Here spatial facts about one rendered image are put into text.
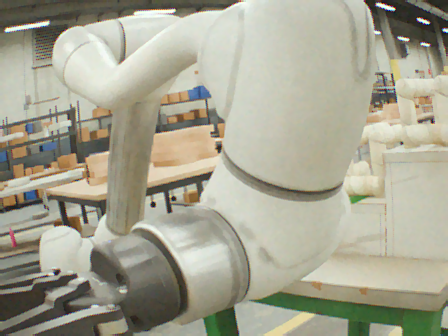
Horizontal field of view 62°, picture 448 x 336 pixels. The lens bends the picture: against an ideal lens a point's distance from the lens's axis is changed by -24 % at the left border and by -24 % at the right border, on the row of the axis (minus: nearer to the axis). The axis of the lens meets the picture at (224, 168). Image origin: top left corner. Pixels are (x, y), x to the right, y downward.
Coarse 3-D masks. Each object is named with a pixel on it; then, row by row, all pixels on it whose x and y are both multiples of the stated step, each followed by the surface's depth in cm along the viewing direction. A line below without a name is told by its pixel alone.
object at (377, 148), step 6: (372, 144) 69; (378, 144) 69; (384, 144) 69; (372, 150) 70; (378, 150) 69; (384, 150) 69; (372, 156) 70; (378, 156) 69; (372, 162) 70; (378, 162) 69; (372, 168) 70; (378, 168) 69; (378, 174) 69; (384, 192) 69
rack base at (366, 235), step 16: (352, 208) 71; (368, 208) 68; (384, 208) 65; (352, 224) 71; (368, 224) 68; (384, 224) 66; (352, 240) 72; (368, 240) 69; (384, 240) 66; (384, 256) 66
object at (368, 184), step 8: (352, 176) 74; (360, 176) 73; (368, 176) 71; (376, 176) 70; (344, 184) 75; (352, 184) 73; (360, 184) 72; (368, 184) 70; (376, 184) 69; (384, 184) 69; (352, 192) 74; (360, 192) 72; (368, 192) 71; (376, 192) 69
